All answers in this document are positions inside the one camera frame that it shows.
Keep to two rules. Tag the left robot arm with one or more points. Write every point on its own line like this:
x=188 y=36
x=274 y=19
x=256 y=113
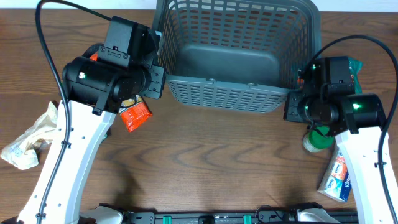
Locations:
x=94 y=88

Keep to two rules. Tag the red spaghetti packet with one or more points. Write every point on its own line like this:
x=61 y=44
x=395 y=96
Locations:
x=134 y=112

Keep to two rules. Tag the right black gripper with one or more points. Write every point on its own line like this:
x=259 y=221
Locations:
x=290 y=108

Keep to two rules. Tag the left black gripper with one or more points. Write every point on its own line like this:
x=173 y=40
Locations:
x=155 y=73

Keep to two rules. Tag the Kleenex tissue multipack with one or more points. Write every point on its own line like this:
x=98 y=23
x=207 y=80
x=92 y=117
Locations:
x=336 y=182

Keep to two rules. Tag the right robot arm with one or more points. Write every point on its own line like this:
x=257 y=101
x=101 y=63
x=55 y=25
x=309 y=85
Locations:
x=357 y=122

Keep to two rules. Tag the crumpled beige paper bag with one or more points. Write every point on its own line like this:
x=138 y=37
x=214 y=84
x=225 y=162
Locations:
x=22 y=153

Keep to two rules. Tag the grey plastic basket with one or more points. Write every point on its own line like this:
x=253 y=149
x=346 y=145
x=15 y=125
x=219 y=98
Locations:
x=236 y=55

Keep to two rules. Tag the green coffee mix bag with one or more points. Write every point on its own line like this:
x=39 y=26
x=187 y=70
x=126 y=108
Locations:
x=355 y=67

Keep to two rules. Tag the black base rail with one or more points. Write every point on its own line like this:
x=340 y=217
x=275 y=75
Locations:
x=301 y=213

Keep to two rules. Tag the green lid jar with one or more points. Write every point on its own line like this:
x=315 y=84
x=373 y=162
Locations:
x=316 y=139

